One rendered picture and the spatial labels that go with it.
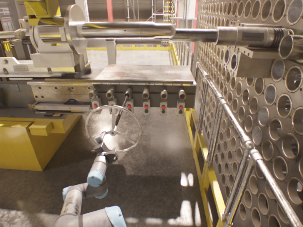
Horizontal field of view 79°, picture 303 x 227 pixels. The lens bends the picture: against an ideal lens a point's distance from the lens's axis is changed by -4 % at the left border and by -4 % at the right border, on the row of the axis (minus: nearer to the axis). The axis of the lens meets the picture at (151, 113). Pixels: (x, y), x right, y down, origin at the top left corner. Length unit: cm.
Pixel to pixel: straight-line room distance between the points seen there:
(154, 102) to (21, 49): 171
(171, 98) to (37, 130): 136
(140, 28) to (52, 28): 71
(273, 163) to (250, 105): 90
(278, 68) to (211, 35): 92
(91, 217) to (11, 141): 182
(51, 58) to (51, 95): 43
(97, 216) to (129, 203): 126
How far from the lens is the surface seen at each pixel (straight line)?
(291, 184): 230
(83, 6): 893
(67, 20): 166
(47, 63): 214
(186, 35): 198
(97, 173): 99
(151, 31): 162
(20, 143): 236
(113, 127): 130
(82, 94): 216
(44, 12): 185
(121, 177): 218
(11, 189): 248
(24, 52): 276
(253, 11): 323
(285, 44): 216
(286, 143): 232
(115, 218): 70
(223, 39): 204
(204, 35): 201
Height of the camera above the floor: 159
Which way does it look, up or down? 29 degrees down
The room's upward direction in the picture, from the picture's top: straight up
